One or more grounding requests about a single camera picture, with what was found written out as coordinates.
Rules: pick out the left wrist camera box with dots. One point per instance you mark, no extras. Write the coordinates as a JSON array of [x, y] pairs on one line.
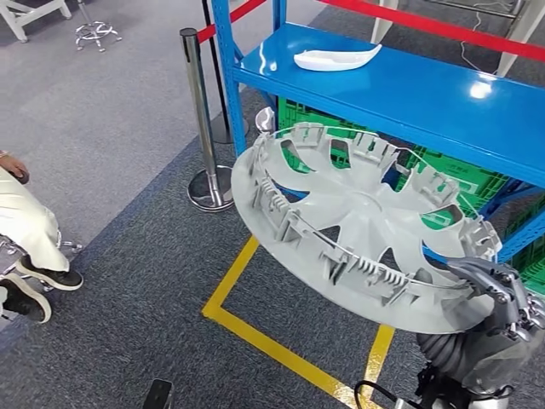
[[157, 395]]

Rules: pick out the white plastic mirror cover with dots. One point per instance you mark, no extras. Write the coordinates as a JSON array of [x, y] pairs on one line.
[[336, 59]]

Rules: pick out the black pole stand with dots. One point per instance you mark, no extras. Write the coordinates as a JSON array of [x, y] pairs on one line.
[[232, 131]]

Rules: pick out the grey plastic wheel cover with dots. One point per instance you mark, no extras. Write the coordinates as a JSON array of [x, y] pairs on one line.
[[362, 214]]

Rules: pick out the red barrier belt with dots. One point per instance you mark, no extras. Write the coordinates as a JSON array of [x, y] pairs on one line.
[[249, 9], [426, 25]]

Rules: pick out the small shiny metal object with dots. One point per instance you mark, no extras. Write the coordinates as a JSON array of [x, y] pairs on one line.
[[266, 119]]

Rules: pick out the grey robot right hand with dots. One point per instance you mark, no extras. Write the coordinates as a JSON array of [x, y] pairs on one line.
[[519, 327]]

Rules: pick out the person's hand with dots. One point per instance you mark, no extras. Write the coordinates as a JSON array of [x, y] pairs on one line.
[[10, 162]]

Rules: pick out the blue metal shelf rack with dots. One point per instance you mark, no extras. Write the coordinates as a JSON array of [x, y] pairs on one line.
[[426, 101]]

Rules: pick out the green plastic crate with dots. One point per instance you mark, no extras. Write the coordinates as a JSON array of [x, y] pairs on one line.
[[298, 113], [468, 180], [528, 265]]

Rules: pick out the person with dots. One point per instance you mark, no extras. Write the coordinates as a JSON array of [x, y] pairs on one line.
[[26, 226]]

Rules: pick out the chrome stanchion post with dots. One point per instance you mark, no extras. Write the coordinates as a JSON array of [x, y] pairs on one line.
[[212, 192]]

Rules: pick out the white table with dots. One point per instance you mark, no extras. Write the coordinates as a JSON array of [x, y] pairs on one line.
[[525, 17], [19, 20]]

